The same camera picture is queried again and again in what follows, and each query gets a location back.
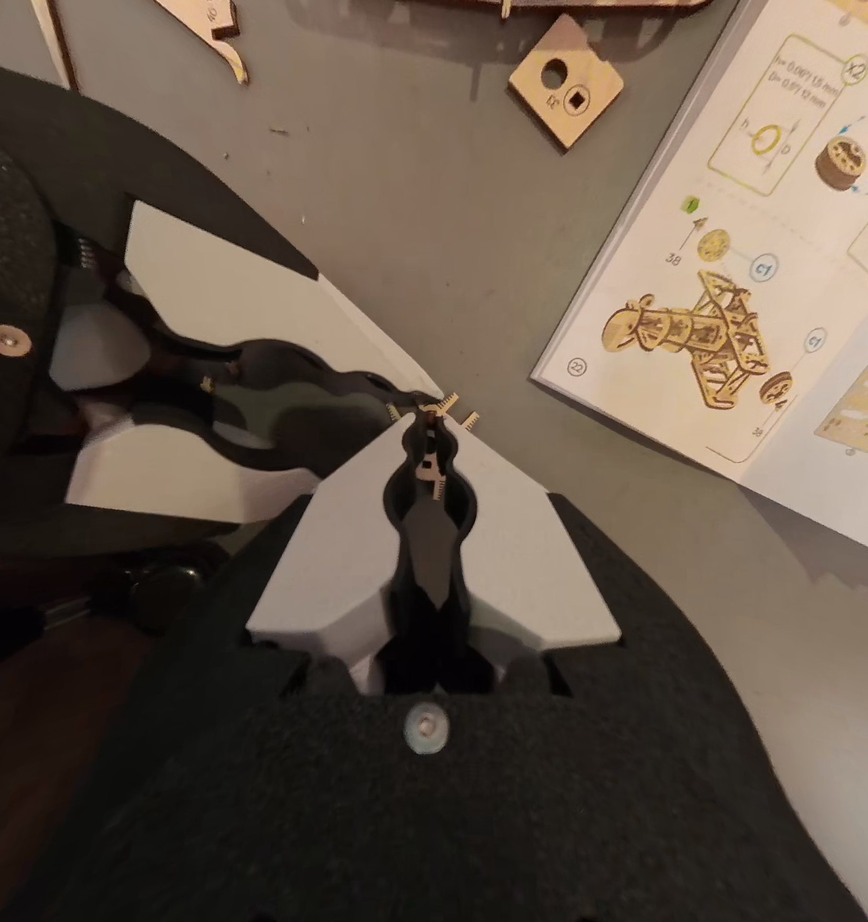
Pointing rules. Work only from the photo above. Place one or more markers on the instruction booklet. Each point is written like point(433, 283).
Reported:
point(729, 324)

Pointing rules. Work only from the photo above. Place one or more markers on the grey desk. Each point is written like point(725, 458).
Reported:
point(441, 252)

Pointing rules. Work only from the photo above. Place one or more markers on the wooden mechanical model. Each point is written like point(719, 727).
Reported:
point(621, 4)

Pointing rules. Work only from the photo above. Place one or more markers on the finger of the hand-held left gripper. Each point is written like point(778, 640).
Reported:
point(160, 475)
point(261, 288)

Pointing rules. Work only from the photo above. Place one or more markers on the square wooden plate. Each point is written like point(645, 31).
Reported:
point(549, 108)

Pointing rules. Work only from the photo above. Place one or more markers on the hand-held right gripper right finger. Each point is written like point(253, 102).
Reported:
point(542, 569)

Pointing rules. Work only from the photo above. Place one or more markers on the curvy wooden offcut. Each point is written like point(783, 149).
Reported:
point(203, 18)

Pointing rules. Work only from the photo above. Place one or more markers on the thin wooden sliver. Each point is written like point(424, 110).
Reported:
point(48, 36)

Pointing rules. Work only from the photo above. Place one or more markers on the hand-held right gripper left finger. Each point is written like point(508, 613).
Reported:
point(326, 554)

